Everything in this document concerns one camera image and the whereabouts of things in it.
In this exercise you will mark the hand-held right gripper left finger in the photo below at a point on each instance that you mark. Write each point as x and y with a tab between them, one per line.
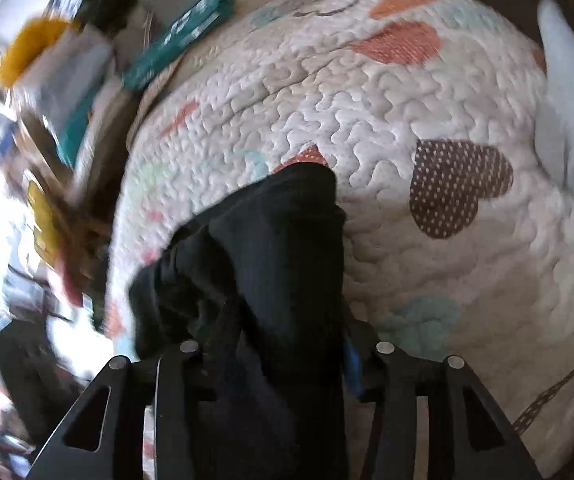
177	390

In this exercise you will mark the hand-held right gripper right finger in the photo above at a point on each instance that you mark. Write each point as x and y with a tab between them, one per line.
352	367

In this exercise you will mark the quilted patchwork blanket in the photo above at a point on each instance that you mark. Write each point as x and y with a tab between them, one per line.
367	110

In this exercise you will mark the black pants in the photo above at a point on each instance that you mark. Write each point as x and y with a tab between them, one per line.
277	240

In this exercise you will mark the teal cloth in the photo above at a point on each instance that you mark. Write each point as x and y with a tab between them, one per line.
74	130

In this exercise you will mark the round yellow thing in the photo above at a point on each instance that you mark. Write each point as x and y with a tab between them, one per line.
29	50

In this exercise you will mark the pink cloth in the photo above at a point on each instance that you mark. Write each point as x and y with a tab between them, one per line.
73	285

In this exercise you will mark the yellow cardboard box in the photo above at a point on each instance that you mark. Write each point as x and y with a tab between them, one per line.
42	220

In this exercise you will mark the white pillow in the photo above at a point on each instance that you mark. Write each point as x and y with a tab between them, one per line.
567	100

